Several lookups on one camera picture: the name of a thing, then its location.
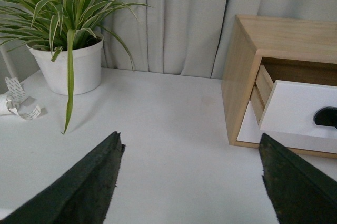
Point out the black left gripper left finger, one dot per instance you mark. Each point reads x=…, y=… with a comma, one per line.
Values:
x=82, y=194

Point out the wooden drawer cabinet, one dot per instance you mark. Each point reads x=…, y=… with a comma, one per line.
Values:
x=258, y=40

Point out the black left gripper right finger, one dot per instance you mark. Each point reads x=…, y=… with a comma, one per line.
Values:
x=299, y=192

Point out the white adhesive tape backing strip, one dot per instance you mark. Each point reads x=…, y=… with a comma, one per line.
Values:
x=14, y=97

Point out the white drawer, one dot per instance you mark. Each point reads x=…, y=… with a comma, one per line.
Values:
x=286, y=100
x=250, y=132

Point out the grey curtain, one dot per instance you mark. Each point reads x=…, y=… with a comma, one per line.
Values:
x=183, y=37

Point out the green spider plant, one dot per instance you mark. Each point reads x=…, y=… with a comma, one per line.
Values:
x=57, y=26

